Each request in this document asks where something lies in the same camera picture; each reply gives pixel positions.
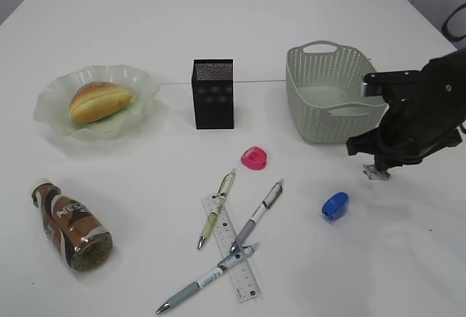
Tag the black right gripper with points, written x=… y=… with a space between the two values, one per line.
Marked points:
x=407 y=134

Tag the paper ball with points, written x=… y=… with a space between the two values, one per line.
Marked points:
x=374 y=174

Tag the blue pencil sharpener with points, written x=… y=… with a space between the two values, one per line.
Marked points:
x=335 y=207

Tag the golden bread roll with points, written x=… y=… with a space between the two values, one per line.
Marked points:
x=97 y=100

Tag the brown Nescafe coffee bottle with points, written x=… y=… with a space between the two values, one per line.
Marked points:
x=79 y=237

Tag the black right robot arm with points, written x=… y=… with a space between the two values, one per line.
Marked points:
x=442 y=84

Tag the green plastic woven basket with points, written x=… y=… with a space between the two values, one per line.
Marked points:
x=324 y=91

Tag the white grey upper pen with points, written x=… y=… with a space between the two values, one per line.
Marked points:
x=256 y=216

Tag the pink pencil sharpener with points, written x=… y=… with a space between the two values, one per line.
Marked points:
x=254 y=158

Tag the yellow-green clear pen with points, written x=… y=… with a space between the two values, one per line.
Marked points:
x=220 y=198

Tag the white blue lower pen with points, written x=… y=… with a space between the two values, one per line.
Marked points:
x=223 y=266

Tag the black mesh pen holder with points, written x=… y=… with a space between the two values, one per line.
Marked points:
x=213 y=94

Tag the pale green wavy plate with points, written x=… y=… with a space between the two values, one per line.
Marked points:
x=52 y=106

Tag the clear plastic ruler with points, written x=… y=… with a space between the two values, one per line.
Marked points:
x=243 y=279

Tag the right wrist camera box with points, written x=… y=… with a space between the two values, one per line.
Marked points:
x=396 y=83

